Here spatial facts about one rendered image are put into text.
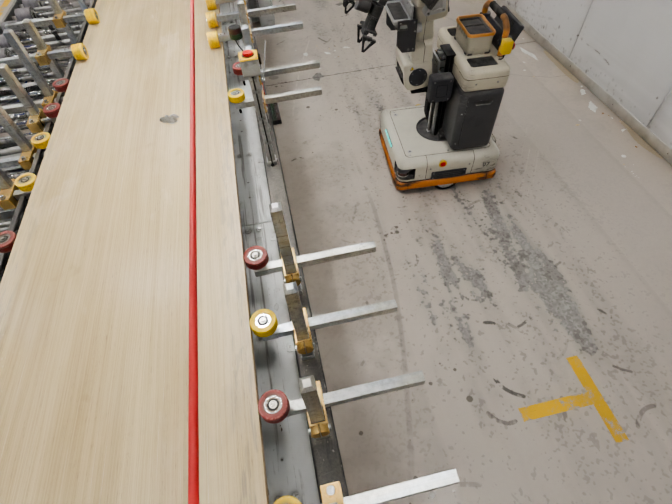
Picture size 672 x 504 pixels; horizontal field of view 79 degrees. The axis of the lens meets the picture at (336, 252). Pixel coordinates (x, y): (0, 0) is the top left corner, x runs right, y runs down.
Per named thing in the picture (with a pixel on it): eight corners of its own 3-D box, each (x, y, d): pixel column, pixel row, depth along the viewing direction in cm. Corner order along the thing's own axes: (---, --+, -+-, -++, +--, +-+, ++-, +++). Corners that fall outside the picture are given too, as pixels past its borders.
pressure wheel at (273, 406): (273, 437, 112) (265, 426, 102) (260, 412, 116) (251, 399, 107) (299, 420, 114) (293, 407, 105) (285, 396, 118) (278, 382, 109)
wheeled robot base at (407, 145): (464, 124, 312) (471, 94, 292) (495, 181, 273) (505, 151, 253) (377, 135, 309) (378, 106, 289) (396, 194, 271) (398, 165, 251)
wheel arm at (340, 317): (393, 304, 135) (394, 297, 131) (397, 313, 133) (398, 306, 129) (262, 333, 131) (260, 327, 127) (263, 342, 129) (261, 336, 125)
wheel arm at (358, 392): (420, 374, 118) (421, 368, 115) (424, 385, 116) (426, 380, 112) (270, 409, 114) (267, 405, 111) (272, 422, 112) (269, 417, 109)
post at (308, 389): (328, 429, 128) (313, 373, 90) (330, 441, 126) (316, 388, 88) (317, 432, 128) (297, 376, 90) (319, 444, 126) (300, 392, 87)
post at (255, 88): (276, 158, 197) (257, 68, 161) (277, 164, 194) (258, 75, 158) (267, 160, 196) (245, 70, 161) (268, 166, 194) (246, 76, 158)
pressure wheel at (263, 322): (257, 349, 127) (248, 333, 118) (256, 326, 132) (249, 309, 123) (282, 346, 128) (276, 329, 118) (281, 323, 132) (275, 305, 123)
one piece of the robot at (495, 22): (478, 41, 247) (503, 2, 231) (500, 71, 226) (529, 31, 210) (463, 35, 243) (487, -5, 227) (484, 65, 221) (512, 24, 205)
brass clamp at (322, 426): (323, 385, 118) (321, 379, 114) (332, 434, 110) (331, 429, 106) (302, 390, 117) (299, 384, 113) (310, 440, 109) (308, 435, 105)
